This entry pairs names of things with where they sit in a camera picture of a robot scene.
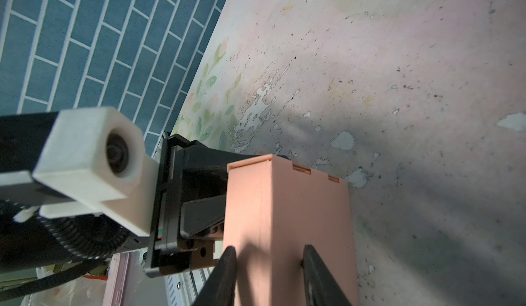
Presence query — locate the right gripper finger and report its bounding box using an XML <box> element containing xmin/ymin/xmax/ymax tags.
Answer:
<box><xmin>301</xmin><ymin>244</ymin><xmax>351</xmax><ymax>306</ymax></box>

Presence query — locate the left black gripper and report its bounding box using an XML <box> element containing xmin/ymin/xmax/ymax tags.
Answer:
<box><xmin>144</xmin><ymin>135</ymin><xmax>250</xmax><ymax>306</ymax></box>

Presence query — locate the pink paper box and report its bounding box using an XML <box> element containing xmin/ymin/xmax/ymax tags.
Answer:
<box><xmin>223</xmin><ymin>155</ymin><xmax>360</xmax><ymax>305</ymax></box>

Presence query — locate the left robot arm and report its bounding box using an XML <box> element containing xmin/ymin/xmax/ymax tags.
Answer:
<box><xmin>1</xmin><ymin>135</ymin><xmax>242</xmax><ymax>277</ymax></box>

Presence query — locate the left black corrugated cable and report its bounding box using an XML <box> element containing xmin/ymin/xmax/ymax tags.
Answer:
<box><xmin>0</xmin><ymin>213</ymin><xmax>132</xmax><ymax>303</ymax></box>

